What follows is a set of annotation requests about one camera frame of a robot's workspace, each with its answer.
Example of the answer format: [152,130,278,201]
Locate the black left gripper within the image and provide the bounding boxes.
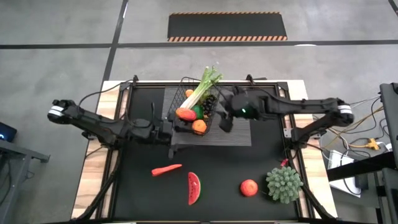
[154,119,195,159]

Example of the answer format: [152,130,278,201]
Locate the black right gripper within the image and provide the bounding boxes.
[216,86,249,133]

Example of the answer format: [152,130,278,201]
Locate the dark grape bunch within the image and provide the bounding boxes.
[201,94,218,116]

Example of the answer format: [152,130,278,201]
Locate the round orange fruit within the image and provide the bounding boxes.
[191,119,208,136]

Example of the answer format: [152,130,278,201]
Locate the red mango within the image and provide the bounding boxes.
[175,107,197,122]

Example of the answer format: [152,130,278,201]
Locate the green bell pepper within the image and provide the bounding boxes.
[192,105,205,120]

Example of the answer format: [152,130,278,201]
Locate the black wire basket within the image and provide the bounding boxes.
[167,77,223,137]

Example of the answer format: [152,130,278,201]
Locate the green leek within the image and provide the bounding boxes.
[179,65,224,110]

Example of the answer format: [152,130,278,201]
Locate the watermelon slice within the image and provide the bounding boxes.
[187,171,201,206]

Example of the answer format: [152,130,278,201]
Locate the red tomato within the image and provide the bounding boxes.
[239,179,259,197]

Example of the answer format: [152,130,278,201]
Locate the grey woven placemat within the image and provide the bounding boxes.
[161,86,252,147]

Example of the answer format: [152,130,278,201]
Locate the black table mat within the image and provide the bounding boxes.
[112,86,299,222]

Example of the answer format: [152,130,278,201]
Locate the black hazard-striped floor mat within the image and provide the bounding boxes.
[167,11,289,43]

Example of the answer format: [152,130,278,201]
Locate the grey-green broccoli head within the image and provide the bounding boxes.
[266,166,304,205]

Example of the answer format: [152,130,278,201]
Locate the white box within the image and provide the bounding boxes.
[328,149,363,198]

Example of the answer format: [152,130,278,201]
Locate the black desk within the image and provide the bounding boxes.
[326,151,398,224]

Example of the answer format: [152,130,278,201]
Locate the grey desk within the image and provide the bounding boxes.
[0,139,50,224]

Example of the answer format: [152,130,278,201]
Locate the dark grey cabinet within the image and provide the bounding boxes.
[379,82,398,169]

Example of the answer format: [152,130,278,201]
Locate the black screen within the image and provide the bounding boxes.
[0,121,18,143]

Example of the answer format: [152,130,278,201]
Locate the black table frame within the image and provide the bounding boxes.
[70,74,338,224]

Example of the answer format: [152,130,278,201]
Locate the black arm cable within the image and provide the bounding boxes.
[77,79,134,108]

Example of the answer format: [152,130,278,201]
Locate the yellow cable plug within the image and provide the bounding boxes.
[348,138,380,151]

